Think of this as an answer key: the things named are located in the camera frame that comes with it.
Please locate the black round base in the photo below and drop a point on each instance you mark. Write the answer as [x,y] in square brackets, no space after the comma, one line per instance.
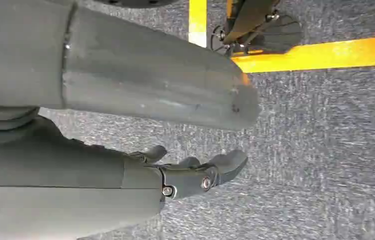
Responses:
[134,2]

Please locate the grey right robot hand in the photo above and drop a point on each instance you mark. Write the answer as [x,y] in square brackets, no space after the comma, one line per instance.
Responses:
[114,76]

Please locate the yellow metal frame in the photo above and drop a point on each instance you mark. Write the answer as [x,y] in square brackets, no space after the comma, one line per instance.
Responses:
[323,54]

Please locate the yellow floor tape strip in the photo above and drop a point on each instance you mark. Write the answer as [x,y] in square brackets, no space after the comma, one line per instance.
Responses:
[197,21]

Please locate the black caster wheel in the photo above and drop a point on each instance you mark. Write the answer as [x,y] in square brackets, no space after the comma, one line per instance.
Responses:
[267,30]

